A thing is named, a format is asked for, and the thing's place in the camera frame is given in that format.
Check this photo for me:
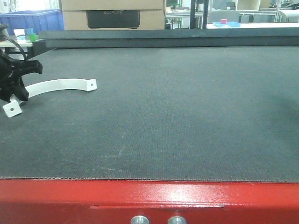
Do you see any silver knob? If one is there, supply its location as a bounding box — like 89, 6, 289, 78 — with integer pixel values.
130, 215, 150, 224
167, 216, 187, 224

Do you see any white curved pipe clamp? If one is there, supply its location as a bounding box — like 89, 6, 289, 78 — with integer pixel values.
2, 78, 97, 118

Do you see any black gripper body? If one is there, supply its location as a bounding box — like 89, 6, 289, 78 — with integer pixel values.
0, 56, 22, 102

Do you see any large cardboard box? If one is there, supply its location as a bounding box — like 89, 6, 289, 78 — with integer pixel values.
61, 0, 166, 30

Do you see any dark grey table mat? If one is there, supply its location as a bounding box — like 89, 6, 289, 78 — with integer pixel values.
0, 46, 299, 182

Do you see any left silver knob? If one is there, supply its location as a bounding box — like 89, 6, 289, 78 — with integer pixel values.
130, 215, 150, 224

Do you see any blue plastic crate background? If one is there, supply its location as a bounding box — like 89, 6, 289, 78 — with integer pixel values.
0, 9, 64, 35

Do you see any white side table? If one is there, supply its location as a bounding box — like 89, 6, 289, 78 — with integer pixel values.
0, 40, 34, 59

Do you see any white paper cup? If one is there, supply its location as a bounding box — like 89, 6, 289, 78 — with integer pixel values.
13, 29, 26, 43

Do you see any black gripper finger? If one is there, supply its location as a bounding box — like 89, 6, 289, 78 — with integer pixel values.
17, 60, 43, 75
11, 81, 29, 101

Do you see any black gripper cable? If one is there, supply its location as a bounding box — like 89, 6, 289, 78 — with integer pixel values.
0, 23, 28, 62

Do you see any green small cup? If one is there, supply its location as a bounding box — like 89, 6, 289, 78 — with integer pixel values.
28, 33, 38, 42

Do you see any red metal table frame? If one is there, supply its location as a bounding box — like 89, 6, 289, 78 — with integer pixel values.
0, 179, 299, 224

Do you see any pink cube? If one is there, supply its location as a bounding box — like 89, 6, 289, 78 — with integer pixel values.
220, 19, 228, 24

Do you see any blue small cup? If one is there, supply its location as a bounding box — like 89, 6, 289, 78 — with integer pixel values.
26, 28, 34, 35

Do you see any right silver knob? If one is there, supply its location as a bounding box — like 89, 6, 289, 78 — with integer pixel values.
167, 216, 187, 224

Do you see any blue shallow tray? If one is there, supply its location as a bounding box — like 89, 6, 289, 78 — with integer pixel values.
213, 21, 241, 28

